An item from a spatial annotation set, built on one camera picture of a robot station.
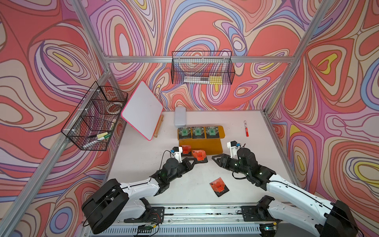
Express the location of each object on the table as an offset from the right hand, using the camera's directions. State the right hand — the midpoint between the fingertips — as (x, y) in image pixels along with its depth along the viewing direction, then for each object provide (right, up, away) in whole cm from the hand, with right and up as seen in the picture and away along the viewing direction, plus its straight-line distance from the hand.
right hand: (215, 162), depth 77 cm
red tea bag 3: (+3, -15, +5) cm, 16 cm away
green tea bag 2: (-8, +16, +12) cm, 21 cm away
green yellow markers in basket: (-56, +15, -5) cm, 58 cm away
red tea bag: (-16, +4, +19) cm, 25 cm away
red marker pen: (+29, +17, +31) cm, 45 cm away
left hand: (-8, +1, +1) cm, 8 cm away
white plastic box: (-21, +26, +38) cm, 51 cm away
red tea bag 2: (-8, +3, +5) cm, 10 cm away
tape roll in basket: (-59, +33, +10) cm, 68 cm away
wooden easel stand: (-36, +19, +27) cm, 49 cm away
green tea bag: (-17, +16, +11) cm, 25 cm away
